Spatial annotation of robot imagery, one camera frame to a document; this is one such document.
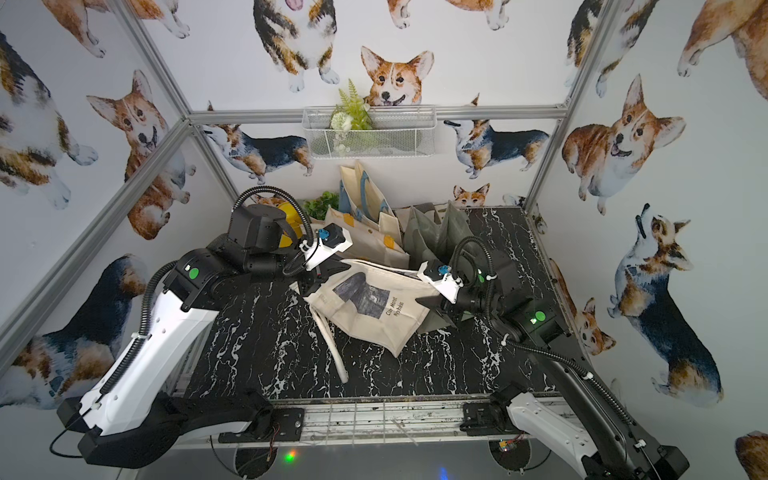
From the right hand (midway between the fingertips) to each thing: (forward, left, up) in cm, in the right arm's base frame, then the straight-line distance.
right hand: (421, 288), depth 65 cm
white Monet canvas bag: (0, +9, -8) cm, 13 cm away
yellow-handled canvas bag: (+20, +11, -9) cm, 24 cm away
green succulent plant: (+40, +34, -15) cm, 55 cm away
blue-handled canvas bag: (+46, +20, -15) cm, 53 cm away
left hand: (+2, +14, +9) cm, 17 cm away
